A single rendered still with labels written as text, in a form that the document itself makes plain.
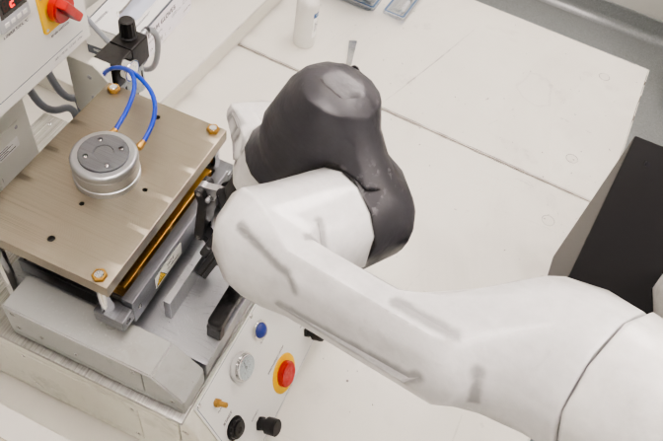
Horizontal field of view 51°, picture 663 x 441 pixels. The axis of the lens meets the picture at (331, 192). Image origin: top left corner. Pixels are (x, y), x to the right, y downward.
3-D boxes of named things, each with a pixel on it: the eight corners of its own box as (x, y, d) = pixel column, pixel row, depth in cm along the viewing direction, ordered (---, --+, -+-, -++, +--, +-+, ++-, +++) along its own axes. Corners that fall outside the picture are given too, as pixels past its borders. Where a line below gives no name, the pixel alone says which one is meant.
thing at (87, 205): (-54, 248, 86) (-92, 182, 76) (96, 96, 105) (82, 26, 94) (115, 328, 82) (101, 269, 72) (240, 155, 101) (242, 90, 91)
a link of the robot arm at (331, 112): (313, 298, 63) (396, 263, 69) (384, 240, 52) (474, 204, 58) (229, 131, 67) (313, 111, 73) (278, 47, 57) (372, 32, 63)
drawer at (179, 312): (12, 285, 93) (-3, 254, 87) (108, 175, 107) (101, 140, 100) (206, 378, 88) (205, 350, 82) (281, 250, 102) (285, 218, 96)
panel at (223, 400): (245, 477, 99) (192, 408, 87) (328, 309, 117) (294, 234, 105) (257, 480, 98) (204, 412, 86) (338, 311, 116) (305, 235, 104)
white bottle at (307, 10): (295, 49, 158) (301, -4, 146) (290, 36, 161) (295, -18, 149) (317, 47, 159) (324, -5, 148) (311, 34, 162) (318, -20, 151)
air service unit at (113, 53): (89, 127, 107) (72, 52, 95) (141, 72, 115) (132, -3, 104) (118, 139, 106) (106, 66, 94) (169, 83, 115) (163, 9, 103)
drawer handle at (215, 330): (206, 335, 88) (205, 320, 85) (259, 248, 97) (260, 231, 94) (220, 341, 88) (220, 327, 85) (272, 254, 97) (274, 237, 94)
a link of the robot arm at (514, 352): (674, 289, 46) (365, 126, 67) (488, 412, 35) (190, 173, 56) (629, 410, 51) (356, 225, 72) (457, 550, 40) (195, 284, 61)
